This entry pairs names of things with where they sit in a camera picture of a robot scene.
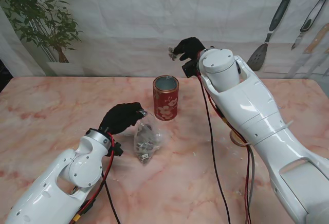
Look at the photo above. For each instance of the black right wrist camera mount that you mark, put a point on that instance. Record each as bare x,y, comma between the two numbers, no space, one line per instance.
189,68

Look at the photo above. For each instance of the gold round canister lid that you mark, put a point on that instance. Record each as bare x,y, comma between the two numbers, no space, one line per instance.
235,138

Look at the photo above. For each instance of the red floral tea canister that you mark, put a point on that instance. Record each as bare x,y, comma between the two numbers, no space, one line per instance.
165,100

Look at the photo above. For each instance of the white printed backdrop cloth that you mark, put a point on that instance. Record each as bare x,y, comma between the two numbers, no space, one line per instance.
128,28

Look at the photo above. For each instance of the tea bag with paper tag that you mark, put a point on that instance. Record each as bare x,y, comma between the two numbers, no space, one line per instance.
171,53

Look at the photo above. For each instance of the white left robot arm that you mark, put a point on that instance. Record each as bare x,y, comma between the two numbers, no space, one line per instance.
64,177

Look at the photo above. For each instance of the clear plastic bag of tea bags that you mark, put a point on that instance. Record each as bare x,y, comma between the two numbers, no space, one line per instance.
147,139

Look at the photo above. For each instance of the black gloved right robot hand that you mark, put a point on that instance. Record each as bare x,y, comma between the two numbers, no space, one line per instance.
190,46

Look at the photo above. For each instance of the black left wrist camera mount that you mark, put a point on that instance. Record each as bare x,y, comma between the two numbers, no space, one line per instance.
117,150

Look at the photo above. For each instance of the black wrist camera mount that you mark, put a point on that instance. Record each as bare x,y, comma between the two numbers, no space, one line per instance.
117,150
189,68

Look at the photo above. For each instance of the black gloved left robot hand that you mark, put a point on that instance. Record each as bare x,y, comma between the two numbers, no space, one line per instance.
118,120

